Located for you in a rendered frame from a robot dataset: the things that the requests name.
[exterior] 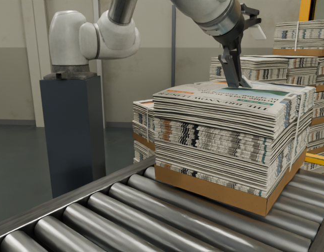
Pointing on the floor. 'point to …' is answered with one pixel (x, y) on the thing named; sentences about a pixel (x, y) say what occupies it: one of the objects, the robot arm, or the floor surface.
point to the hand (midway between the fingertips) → (252, 60)
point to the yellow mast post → (306, 10)
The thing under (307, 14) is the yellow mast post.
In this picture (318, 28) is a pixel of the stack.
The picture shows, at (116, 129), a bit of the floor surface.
